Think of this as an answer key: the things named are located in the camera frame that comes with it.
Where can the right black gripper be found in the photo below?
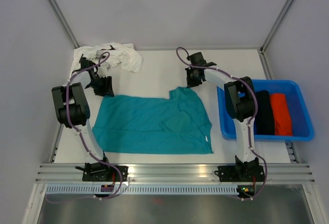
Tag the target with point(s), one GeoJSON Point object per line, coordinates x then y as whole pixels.
{"type": "Point", "coordinates": [190, 82]}

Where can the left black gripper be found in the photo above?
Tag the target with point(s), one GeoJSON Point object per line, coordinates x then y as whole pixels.
{"type": "Point", "coordinates": [107, 90]}

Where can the teal t-shirt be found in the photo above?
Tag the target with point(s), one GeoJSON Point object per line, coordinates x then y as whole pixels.
{"type": "Point", "coordinates": [178, 125]}

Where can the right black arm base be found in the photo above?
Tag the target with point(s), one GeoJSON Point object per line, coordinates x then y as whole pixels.
{"type": "Point", "coordinates": [231, 173]}

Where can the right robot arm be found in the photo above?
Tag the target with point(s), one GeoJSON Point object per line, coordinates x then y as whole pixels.
{"type": "Point", "coordinates": [240, 101]}

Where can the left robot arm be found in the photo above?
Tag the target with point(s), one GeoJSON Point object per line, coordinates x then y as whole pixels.
{"type": "Point", "coordinates": [73, 111]}

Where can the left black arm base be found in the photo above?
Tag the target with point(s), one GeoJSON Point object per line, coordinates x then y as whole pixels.
{"type": "Point", "coordinates": [98, 172]}

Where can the white t-shirt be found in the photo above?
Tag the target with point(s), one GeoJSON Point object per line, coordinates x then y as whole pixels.
{"type": "Point", "coordinates": [123, 55]}

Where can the rolled black t-shirt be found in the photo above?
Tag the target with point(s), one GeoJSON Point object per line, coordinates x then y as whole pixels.
{"type": "Point", "coordinates": [264, 120]}

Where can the rolled orange t-shirt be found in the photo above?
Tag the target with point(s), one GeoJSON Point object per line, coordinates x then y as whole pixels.
{"type": "Point", "coordinates": [281, 115]}

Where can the blue plastic bin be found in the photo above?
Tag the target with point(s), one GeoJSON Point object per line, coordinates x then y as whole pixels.
{"type": "Point", "coordinates": [301, 122]}

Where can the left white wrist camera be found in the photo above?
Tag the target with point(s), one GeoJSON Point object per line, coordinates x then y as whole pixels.
{"type": "Point", "coordinates": [104, 69]}

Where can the aluminium mounting rail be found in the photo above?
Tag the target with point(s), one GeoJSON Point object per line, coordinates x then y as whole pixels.
{"type": "Point", "coordinates": [282, 173]}

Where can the white slotted cable duct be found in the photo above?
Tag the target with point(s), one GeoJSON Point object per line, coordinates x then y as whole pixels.
{"type": "Point", "coordinates": [144, 189]}

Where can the left aluminium frame post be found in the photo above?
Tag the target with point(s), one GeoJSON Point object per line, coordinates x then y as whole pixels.
{"type": "Point", "coordinates": [63, 22]}

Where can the aluminium frame post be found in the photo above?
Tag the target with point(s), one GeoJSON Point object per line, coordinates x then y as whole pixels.
{"type": "Point", "coordinates": [63, 22]}
{"type": "Point", "coordinates": [279, 20]}

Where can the right aluminium frame post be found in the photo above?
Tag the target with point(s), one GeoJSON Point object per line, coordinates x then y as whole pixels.
{"type": "Point", "coordinates": [279, 20]}

